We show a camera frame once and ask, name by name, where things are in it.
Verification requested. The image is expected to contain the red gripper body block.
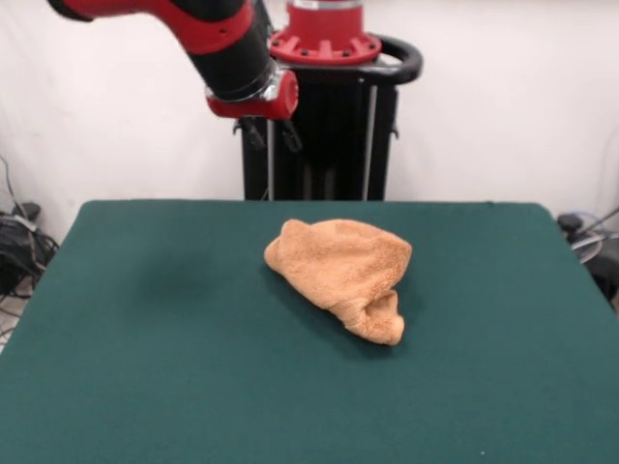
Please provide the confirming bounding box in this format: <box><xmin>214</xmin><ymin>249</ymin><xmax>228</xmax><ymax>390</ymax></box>
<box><xmin>205</xmin><ymin>71</ymin><xmax>300</xmax><ymax>122</ymax></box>

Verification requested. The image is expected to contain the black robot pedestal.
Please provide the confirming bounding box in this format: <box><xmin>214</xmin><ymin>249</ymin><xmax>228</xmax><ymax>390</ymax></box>
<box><xmin>221</xmin><ymin>31</ymin><xmax>425</xmax><ymax>202</ymax></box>

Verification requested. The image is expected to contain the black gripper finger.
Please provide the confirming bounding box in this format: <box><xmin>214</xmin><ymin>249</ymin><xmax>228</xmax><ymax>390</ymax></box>
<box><xmin>243</xmin><ymin>117</ymin><xmax>265</xmax><ymax>150</ymax></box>
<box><xmin>281</xmin><ymin>118</ymin><xmax>304</xmax><ymax>152</ymax></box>

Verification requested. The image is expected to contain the orange terry towel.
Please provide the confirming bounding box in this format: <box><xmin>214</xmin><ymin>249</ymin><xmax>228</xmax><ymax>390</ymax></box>
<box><xmin>263</xmin><ymin>217</ymin><xmax>414</xmax><ymax>347</ymax></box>

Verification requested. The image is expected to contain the dark green table cloth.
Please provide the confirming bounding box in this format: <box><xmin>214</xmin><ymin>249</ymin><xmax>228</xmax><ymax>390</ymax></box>
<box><xmin>0</xmin><ymin>199</ymin><xmax>619</xmax><ymax>464</ymax></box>

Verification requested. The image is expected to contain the black cable tangle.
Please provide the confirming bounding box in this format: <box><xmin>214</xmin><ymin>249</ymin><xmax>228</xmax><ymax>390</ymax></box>
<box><xmin>0</xmin><ymin>154</ymin><xmax>60</xmax><ymax>339</ymax></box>

